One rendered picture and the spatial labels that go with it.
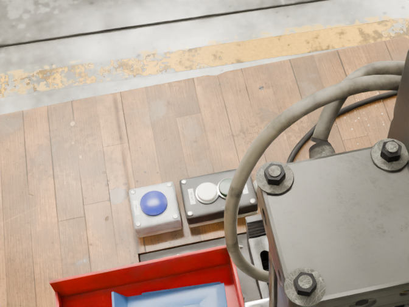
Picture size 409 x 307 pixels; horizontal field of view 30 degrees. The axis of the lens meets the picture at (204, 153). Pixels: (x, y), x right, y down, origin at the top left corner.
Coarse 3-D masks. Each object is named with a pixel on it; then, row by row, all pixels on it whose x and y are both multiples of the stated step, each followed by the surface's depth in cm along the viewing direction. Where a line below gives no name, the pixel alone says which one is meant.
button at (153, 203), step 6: (150, 192) 111; (156, 192) 111; (162, 192) 111; (144, 198) 111; (150, 198) 111; (156, 198) 111; (162, 198) 111; (144, 204) 110; (150, 204) 110; (156, 204) 110; (162, 204) 110; (144, 210) 110; (150, 210) 110; (156, 210) 110; (162, 210) 110
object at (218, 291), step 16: (192, 288) 106; (208, 288) 106; (224, 288) 106; (112, 304) 103; (128, 304) 105; (144, 304) 105; (160, 304) 105; (176, 304) 105; (192, 304) 105; (208, 304) 104; (224, 304) 104
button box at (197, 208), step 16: (384, 96) 121; (288, 160) 116; (208, 176) 113; (224, 176) 113; (192, 192) 112; (256, 192) 112; (192, 208) 110; (208, 208) 110; (224, 208) 110; (240, 208) 110; (256, 208) 111; (192, 224) 112
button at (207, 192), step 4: (204, 184) 111; (208, 184) 111; (212, 184) 111; (200, 188) 111; (204, 188) 111; (208, 188) 111; (212, 188) 111; (216, 188) 111; (200, 192) 111; (204, 192) 110; (208, 192) 110; (212, 192) 110; (216, 192) 110; (200, 196) 110; (204, 196) 110; (208, 196) 110; (212, 196) 110; (204, 200) 110; (208, 200) 110
